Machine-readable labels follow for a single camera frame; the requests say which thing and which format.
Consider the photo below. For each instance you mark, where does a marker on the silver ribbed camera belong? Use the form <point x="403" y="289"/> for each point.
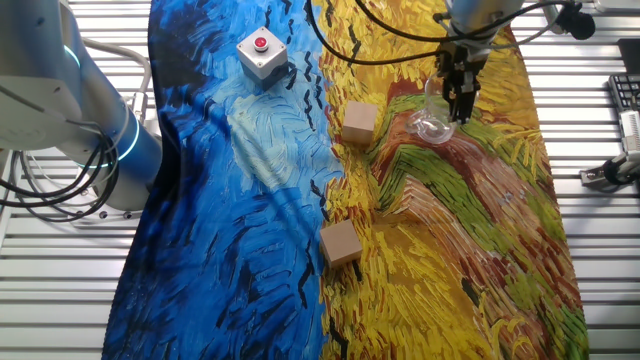
<point x="617" y="5"/>

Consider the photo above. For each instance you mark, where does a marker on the wooden cube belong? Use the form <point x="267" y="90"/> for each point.
<point x="359" y="124"/>
<point x="341" y="244"/>

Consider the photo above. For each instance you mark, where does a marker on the grey box with red button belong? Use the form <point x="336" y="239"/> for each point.
<point x="261" y="60"/>

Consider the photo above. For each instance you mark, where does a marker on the blue yellow painted tablecloth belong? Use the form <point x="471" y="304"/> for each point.
<point x="250" y="225"/>

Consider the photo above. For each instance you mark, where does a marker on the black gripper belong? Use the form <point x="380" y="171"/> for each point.
<point x="462" y="62"/>

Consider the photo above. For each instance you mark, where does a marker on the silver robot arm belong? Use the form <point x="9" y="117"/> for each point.
<point x="50" y="100"/>

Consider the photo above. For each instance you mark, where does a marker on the black keyboard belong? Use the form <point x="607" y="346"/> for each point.
<point x="626" y="92"/>

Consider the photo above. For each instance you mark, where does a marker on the black flat device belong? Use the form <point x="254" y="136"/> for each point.
<point x="630" y="56"/>

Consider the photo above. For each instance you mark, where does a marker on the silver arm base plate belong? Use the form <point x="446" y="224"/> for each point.
<point x="107" y="215"/>

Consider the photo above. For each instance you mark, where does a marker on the small camera mount bracket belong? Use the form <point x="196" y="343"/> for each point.
<point x="612" y="172"/>

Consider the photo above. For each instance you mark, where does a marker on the small grey camera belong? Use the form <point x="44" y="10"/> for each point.
<point x="631" y="132"/>

